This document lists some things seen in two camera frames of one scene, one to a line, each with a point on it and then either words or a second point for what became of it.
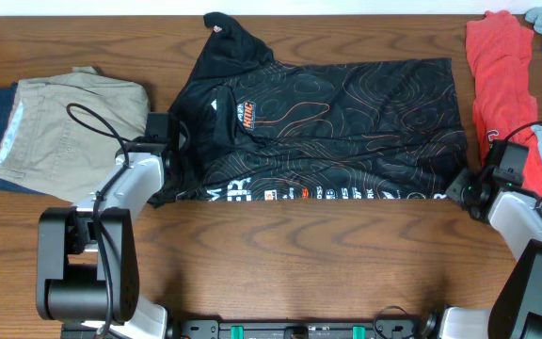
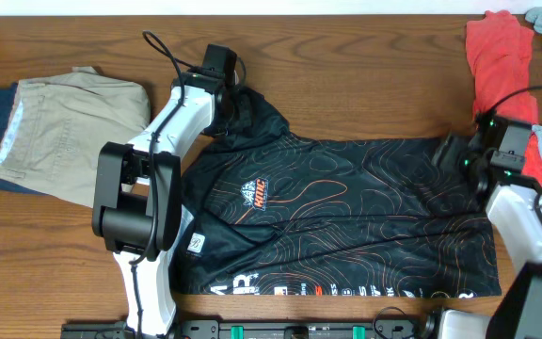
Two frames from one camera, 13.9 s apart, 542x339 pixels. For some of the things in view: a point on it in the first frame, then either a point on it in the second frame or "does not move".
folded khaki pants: x=64 y=131 does not move
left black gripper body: x=172 y=153 -> x=224 y=113
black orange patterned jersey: x=252 y=126 -> x=272 y=214
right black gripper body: x=455 y=189 -> x=447 y=153
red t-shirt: x=499 y=46 does not move
